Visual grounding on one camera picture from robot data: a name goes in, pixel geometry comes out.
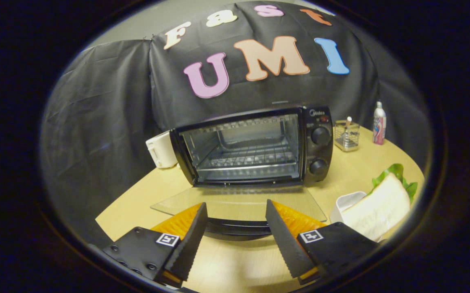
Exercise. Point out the white pink bottle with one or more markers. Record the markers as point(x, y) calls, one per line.
point(379, 128)

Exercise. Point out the small wooden stick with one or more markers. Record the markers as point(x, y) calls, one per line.
point(348, 120)

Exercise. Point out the white plastic tray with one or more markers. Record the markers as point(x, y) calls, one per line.
point(347, 201)

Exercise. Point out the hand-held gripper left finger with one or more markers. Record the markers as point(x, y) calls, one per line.
point(188, 244)

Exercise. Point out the white bread lettuce sandwich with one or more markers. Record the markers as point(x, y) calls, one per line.
point(381, 207)

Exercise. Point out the white bread toaster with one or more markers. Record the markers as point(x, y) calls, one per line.
point(159, 150)

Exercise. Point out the black backdrop cloth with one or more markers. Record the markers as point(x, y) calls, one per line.
point(109, 101)

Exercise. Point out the black toaster oven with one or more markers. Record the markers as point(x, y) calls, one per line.
point(320, 154)

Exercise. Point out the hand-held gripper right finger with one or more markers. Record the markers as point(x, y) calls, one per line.
point(286, 240)

